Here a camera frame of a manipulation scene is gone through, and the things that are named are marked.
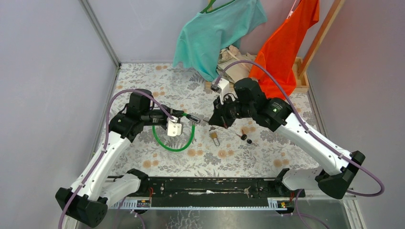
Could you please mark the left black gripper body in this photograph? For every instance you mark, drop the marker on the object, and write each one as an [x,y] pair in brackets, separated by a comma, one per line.
[157,117]

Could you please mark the orange t-shirt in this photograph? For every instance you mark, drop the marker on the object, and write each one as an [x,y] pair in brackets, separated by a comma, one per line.
[278,53]

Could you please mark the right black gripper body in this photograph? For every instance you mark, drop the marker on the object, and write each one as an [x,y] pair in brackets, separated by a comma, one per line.
[232,109]

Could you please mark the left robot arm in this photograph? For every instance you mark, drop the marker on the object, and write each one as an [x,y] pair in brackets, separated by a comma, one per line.
[87,200]

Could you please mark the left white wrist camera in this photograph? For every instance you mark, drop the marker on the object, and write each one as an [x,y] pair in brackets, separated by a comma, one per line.
[174,126]

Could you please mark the green cable lock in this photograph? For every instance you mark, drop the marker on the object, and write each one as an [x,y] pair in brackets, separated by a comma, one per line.
[175,147]

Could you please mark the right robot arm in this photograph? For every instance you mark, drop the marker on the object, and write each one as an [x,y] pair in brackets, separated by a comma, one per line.
[336,170]

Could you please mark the wooden clothes rack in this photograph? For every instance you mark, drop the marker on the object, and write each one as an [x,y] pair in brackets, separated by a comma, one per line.
[314,36]

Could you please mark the green clothes hanger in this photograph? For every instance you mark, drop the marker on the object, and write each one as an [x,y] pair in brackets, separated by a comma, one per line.
[209,8]

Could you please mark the brass padlock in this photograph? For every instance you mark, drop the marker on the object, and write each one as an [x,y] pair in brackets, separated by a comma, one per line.
[214,137]

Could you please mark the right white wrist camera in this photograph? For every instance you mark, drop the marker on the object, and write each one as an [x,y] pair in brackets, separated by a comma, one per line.
[223,87]

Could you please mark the floral table mat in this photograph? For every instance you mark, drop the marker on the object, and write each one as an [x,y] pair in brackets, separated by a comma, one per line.
[183,89]

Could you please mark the teal t-shirt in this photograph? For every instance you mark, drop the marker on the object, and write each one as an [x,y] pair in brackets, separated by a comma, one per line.
[202,38]

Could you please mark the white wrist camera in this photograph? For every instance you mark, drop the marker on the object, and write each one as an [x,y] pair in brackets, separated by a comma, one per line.
[223,87]
[174,126]

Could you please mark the black headed keys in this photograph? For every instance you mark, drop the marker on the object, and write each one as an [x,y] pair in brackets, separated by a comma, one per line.
[243,136]

